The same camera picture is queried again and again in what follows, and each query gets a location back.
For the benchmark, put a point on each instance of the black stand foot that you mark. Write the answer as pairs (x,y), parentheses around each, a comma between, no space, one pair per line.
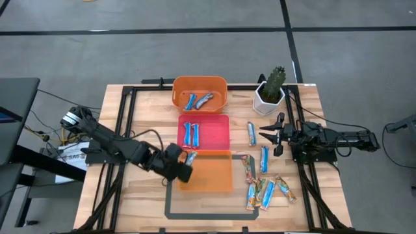
(261,79)
(152,81)

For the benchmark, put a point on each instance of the blue granola bar red ends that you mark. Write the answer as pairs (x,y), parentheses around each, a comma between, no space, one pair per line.
(195,135)
(187,135)
(252,133)

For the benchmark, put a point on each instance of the black aluminium table frame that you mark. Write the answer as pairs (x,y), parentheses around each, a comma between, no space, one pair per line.
(152,87)

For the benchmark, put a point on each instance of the dark grey desk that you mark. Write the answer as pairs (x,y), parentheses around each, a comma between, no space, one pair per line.
(19,97)

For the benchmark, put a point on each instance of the black desk crossbar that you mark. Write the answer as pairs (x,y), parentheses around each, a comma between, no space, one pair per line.
(48,162)

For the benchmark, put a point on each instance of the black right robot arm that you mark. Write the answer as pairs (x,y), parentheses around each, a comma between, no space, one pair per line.
(325,136)

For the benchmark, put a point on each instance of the blue screen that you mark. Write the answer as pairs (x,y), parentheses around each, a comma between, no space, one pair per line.
(6,117)

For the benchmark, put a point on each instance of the dark blue-grey granola bar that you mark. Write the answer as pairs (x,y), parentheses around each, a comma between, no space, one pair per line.
(203,100)

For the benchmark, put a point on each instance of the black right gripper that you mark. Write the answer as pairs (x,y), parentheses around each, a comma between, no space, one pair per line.
(287,133)

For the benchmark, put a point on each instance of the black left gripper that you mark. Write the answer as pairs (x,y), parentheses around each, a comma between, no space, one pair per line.
(169,162)

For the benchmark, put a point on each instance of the pink translucent plastic tray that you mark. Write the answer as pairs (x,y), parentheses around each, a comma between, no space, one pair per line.
(214,133)

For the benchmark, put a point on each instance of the orange translucent plastic tray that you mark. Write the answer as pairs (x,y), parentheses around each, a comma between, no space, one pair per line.
(211,175)

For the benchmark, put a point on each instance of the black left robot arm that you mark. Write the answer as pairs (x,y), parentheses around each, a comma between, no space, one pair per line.
(107,139)

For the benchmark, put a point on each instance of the grey chair base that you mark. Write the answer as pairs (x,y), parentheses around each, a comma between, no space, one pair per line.
(404,125)

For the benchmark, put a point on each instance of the green orange granola bar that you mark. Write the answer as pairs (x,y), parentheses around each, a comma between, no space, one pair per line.
(259,191)

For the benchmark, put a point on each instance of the clear mat with black border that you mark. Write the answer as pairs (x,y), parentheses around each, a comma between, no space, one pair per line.
(211,216)

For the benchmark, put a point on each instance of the white hexagonal plant pot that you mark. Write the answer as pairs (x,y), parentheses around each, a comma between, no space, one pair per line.
(260,105)

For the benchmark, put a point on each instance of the green cactus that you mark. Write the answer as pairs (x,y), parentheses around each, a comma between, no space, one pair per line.
(274,83)

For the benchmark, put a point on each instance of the small black floor object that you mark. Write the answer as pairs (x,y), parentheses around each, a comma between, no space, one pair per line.
(32,223)

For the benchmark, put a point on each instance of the white printed box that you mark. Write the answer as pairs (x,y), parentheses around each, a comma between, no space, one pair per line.
(71,156)

